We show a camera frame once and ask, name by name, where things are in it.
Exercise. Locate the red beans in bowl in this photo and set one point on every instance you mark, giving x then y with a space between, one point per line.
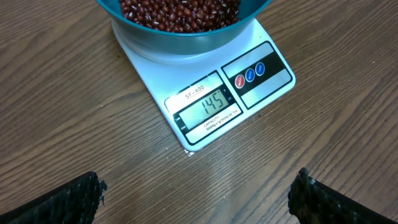
181 16

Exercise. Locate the white digital kitchen scale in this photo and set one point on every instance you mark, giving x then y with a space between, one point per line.
203 96

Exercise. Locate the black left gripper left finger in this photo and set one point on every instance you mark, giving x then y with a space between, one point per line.
74 202

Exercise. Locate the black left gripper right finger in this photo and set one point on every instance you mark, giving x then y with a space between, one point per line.
314 202

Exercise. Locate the teal metal bowl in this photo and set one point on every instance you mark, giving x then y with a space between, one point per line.
180 43

